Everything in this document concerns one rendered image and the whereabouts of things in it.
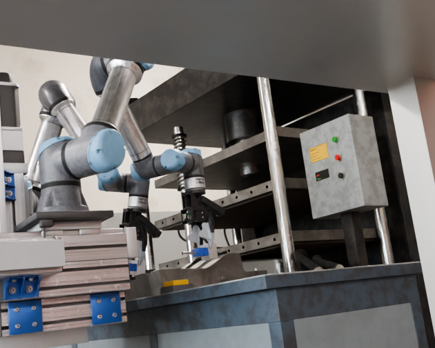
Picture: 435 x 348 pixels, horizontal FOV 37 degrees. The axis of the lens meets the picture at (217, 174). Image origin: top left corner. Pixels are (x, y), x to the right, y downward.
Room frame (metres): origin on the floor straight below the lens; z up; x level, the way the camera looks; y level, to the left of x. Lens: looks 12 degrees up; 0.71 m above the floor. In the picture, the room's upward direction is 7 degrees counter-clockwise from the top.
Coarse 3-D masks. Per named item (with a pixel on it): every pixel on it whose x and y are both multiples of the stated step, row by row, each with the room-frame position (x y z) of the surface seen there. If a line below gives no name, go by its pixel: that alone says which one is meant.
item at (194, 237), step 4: (196, 228) 2.30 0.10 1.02; (200, 228) 2.30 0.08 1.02; (192, 232) 2.29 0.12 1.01; (196, 232) 2.30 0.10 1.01; (188, 236) 2.28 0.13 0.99; (192, 236) 2.29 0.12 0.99; (196, 236) 2.30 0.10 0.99; (192, 240) 2.29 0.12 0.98; (196, 240) 2.30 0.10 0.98; (200, 240) 2.30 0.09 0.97; (200, 244) 2.30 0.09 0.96
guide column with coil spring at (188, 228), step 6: (180, 126) 3.45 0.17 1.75; (174, 132) 3.46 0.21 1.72; (180, 132) 3.45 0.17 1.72; (180, 138) 3.44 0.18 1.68; (180, 150) 3.44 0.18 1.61; (180, 174) 3.45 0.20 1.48; (180, 186) 3.46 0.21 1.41; (180, 192) 3.47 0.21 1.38; (186, 228) 3.45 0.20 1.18; (192, 228) 3.45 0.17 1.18; (186, 234) 3.45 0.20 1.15; (186, 240) 3.46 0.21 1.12; (186, 246) 3.47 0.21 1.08; (192, 246) 3.44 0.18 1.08; (192, 258) 3.44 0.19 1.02
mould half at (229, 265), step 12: (216, 264) 2.44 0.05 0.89; (228, 264) 2.47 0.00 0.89; (240, 264) 2.51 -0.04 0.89; (156, 276) 2.30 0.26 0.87; (168, 276) 2.30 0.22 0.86; (180, 276) 2.33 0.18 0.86; (192, 276) 2.36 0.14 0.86; (204, 276) 2.40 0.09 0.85; (216, 276) 2.43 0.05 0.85; (228, 276) 2.47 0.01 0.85; (240, 276) 2.50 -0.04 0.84; (252, 276) 2.54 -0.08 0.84; (132, 288) 2.43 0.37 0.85; (144, 288) 2.36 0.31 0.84; (156, 288) 2.30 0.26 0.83
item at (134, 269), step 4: (132, 260) 2.44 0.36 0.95; (136, 260) 2.42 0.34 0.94; (132, 264) 2.40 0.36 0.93; (136, 264) 2.41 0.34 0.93; (144, 264) 2.43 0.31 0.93; (132, 268) 2.40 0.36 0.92; (136, 268) 2.42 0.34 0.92; (140, 268) 2.42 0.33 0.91; (144, 268) 2.43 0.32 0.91; (132, 272) 2.44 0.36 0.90; (136, 272) 2.42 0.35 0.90; (140, 272) 2.42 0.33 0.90; (144, 272) 2.43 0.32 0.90
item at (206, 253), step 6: (204, 246) 2.28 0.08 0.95; (216, 246) 2.28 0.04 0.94; (186, 252) 2.23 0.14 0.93; (192, 252) 2.24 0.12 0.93; (198, 252) 2.24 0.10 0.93; (204, 252) 2.25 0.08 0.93; (210, 252) 2.27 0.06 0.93; (216, 252) 2.28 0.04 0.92; (204, 258) 2.29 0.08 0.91; (210, 258) 2.26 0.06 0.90
